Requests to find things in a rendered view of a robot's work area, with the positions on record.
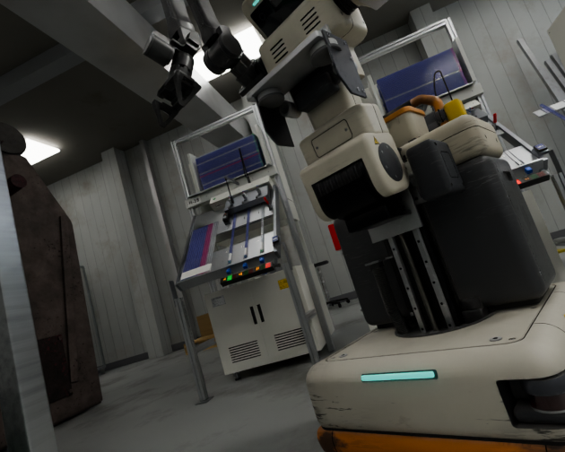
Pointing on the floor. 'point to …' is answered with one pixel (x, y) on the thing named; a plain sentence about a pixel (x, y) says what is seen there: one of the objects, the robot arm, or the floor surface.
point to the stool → (325, 287)
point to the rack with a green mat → (9, 302)
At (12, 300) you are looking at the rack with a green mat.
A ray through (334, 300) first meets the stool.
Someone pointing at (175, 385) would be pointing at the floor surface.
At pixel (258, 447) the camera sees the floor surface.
